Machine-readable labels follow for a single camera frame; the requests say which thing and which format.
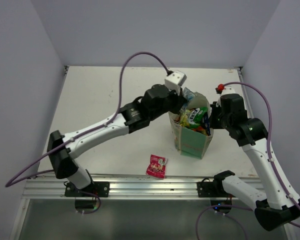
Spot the orange candy bag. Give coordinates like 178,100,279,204
191,126,211,136

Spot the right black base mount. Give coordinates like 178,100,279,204
196,178,235,198

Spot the green paper bag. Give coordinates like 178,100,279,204
168,92,214,159

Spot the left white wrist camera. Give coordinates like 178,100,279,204
164,70,187,95

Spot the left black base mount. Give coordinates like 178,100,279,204
63,181,110,198

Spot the blue snack bag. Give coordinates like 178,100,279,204
201,112,211,136

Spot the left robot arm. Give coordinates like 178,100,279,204
47,84,186,197

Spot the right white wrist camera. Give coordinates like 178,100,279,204
215,84,236,96

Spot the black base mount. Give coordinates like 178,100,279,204
196,178,235,198
63,181,110,198

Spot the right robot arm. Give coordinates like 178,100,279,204
210,93,300,231

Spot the green Fox's candy bag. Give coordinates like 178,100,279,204
179,107,208,129

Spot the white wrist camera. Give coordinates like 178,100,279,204
164,70,187,95
215,84,236,96

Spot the aluminium mounting rail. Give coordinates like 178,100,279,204
22,174,266,200

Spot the small grey snack packet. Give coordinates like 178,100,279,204
181,87,196,111

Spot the small pink snack packet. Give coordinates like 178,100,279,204
145,154,168,179

